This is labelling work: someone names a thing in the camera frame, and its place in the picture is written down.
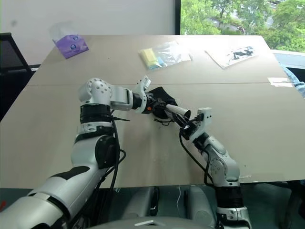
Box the black window frame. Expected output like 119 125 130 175
174 0 182 36

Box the black drawstring pouch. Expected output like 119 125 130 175
149 86 178 126

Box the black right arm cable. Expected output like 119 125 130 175
178 127 215 187

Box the black mesh chair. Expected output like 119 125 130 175
0 32 41 123

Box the thin white cable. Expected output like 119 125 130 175
175 186 182 211

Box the purple tissue pack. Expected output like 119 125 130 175
48 21 90 60

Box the yellow sponge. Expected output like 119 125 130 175
138 47 160 69

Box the black strap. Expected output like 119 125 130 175
149 187 160 211

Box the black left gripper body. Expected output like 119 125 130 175
145 92 160 116

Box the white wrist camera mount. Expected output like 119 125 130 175
190 107 213 142
133 75 152 114

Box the blue denim cloth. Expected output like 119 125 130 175
282 65 305 100

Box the clear plastic bag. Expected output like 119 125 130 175
138 40 193 71

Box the blue sponge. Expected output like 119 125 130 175
155 56 168 68

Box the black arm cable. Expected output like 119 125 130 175
178 127 215 187
94 114 131 191

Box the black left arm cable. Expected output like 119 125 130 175
94 114 131 191

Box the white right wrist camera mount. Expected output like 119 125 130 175
190 107 213 142

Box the plastic bag with black print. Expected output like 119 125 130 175
204 45 259 70

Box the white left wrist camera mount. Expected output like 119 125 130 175
133 75 152 114

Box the metal cup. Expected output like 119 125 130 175
165 104 192 120

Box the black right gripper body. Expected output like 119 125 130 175
180 116 203 141

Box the small white paper label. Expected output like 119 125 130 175
267 76 294 88

